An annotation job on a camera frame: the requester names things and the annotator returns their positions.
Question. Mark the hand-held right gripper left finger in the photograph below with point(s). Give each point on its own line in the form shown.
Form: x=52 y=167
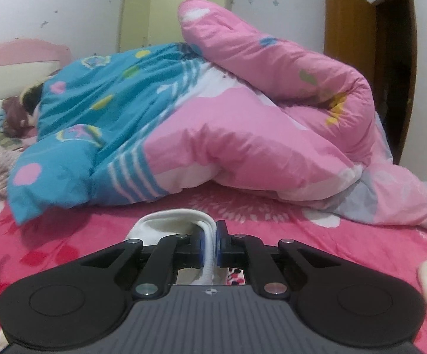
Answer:
x=199 y=247

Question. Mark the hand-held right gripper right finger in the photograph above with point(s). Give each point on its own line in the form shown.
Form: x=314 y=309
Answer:
x=219 y=247

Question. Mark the white garment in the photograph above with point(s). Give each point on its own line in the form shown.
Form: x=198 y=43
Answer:
x=169 y=223

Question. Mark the pink floral bed sheet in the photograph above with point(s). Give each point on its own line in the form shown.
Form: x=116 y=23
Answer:
x=88 y=236

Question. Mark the pink and blue quilt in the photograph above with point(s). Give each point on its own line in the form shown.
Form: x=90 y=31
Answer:
x=206 y=132

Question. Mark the plush toy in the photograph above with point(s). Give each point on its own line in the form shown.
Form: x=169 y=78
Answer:
x=19 y=112

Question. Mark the pale yellow wardrobe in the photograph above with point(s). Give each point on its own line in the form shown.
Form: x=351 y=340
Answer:
x=154 y=14

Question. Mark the brown wooden door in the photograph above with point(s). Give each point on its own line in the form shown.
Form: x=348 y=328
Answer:
x=350 y=29

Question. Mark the pink and cream headboard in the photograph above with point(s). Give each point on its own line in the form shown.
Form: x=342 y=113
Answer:
x=10 y=62

